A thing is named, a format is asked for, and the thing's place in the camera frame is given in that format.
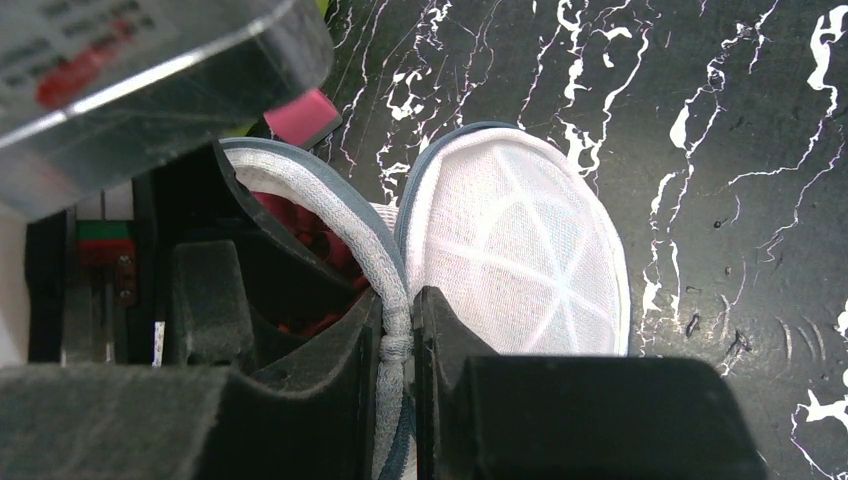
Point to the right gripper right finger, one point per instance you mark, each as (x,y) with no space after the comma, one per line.
(482,415)

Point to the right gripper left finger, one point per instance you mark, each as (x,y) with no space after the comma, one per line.
(309,415)

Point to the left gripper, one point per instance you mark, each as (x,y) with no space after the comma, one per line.
(191,252)

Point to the dark red bra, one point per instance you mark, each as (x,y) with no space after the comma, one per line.
(317,237)

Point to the white mesh laundry bag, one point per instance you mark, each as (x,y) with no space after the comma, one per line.
(501,222)

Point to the small pink block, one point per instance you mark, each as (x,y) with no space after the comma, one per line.
(305,121)

